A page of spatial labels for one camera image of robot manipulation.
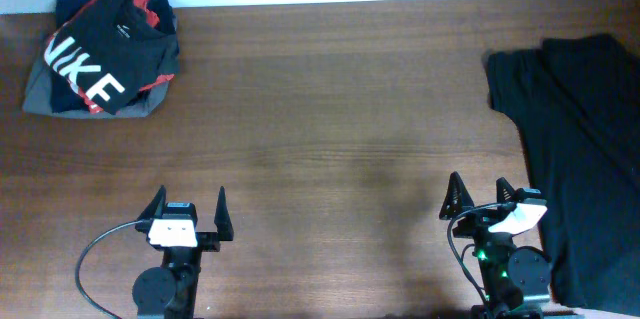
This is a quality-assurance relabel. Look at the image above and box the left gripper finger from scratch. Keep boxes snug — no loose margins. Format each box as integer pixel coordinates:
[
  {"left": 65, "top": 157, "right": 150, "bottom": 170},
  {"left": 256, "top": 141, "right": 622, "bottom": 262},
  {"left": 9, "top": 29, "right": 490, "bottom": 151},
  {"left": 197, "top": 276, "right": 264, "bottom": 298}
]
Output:
[
  {"left": 138, "top": 185, "right": 166, "bottom": 220},
  {"left": 214, "top": 186, "right": 234, "bottom": 241}
]

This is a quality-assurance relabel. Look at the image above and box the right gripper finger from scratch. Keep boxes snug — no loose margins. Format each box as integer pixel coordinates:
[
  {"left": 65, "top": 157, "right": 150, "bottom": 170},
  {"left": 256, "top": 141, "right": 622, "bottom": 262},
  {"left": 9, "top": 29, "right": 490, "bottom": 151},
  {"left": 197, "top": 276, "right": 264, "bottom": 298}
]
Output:
[
  {"left": 439, "top": 172, "right": 475, "bottom": 220},
  {"left": 496, "top": 177, "right": 516, "bottom": 203}
]

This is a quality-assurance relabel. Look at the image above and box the black t-shirt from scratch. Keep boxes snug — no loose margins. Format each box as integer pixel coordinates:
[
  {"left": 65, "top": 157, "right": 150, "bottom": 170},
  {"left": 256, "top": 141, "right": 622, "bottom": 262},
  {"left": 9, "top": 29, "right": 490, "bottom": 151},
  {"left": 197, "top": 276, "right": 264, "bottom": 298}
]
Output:
[{"left": 485, "top": 34, "right": 639, "bottom": 316}]

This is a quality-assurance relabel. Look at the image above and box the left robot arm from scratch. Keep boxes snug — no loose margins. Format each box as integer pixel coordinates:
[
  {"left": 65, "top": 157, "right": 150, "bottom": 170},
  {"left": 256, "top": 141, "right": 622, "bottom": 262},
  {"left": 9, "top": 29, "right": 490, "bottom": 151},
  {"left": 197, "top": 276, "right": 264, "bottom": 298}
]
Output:
[{"left": 132, "top": 187, "right": 234, "bottom": 319}]

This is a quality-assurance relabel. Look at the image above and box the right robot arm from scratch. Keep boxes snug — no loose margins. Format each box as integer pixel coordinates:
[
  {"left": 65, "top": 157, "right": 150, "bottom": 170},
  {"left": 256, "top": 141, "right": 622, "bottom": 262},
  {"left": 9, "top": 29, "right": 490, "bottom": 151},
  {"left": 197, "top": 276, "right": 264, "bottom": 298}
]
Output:
[{"left": 439, "top": 172, "right": 551, "bottom": 318}]

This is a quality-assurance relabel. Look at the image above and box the navy folded shirt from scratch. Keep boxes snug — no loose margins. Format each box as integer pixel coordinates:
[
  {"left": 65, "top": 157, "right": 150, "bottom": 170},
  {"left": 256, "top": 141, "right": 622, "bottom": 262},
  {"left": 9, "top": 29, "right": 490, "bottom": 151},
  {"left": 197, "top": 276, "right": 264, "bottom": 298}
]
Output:
[{"left": 50, "top": 0, "right": 177, "bottom": 113}]

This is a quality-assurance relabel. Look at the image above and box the grey folded shirt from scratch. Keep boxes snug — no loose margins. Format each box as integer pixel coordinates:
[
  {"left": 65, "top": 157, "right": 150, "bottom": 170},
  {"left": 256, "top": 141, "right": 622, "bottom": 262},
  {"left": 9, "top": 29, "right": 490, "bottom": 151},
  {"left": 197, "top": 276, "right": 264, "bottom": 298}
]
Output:
[{"left": 22, "top": 40, "right": 168, "bottom": 119}]

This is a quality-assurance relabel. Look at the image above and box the black Nike folded shirt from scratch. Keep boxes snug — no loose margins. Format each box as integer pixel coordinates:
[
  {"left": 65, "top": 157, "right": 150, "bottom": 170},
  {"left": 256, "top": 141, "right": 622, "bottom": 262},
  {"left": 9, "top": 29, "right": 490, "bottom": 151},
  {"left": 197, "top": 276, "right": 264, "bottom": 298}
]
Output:
[{"left": 43, "top": 0, "right": 179, "bottom": 115}]

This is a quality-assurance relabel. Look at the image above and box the red folded shirt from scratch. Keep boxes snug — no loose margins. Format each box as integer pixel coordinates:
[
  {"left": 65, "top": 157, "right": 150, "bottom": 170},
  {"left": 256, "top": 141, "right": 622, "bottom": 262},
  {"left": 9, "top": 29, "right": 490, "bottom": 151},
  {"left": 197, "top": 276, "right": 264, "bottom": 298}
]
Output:
[{"left": 42, "top": 0, "right": 179, "bottom": 115}]

